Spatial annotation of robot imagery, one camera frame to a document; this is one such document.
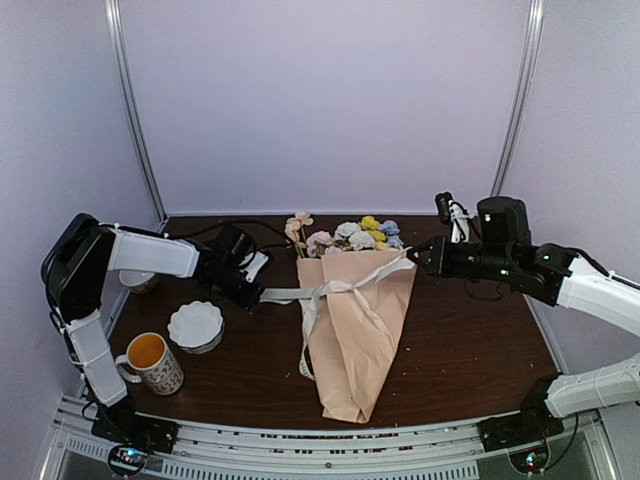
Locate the peach blossom stem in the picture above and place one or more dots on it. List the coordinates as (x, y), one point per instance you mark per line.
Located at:
(294, 230)

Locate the right aluminium frame post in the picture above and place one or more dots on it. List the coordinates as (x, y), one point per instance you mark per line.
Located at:
(532, 39)

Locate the white scalloped bowl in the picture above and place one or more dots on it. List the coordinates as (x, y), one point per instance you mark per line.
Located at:
(197, 327)

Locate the aluminium front rail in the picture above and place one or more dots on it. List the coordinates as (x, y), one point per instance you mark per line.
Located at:
(453, 450)

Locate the patterned mug with orange inside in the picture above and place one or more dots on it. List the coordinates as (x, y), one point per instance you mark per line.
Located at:
(149, 361)

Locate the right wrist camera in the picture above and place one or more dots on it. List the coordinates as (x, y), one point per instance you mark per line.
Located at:
(452, 214)

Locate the left aluminium frame post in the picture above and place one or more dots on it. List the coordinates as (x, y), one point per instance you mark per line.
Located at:
(118, 42)

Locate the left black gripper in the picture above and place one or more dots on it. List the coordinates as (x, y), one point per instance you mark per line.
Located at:
(249, 299)

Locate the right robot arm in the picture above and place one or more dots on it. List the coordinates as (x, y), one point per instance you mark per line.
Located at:
(554, 275)

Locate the small white patterned teacup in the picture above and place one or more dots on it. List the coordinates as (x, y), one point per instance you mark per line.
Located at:
(138, 282)

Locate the aluminium frame post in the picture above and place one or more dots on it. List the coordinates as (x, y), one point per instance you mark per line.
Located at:
(532, 39)
(118, 42)

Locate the yellow flower stem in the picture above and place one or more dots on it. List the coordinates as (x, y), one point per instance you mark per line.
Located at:
(371, 225)

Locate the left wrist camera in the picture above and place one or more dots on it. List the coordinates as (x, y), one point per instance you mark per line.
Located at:
(253, 264)

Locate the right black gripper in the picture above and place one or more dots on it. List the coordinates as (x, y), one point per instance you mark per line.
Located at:
(439, 261)

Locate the blue flower stem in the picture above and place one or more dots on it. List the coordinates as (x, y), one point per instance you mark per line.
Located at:
(392, 233)

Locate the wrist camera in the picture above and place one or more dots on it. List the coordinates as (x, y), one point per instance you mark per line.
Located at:
(253, 264)
(452, 214)

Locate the pink and green wrapping paper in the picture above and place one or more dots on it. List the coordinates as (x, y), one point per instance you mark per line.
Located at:
(358, 326)

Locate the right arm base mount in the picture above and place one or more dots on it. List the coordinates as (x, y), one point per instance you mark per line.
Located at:
(525, 438)

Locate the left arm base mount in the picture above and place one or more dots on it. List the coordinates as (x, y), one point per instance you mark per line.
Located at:
(132, 450)

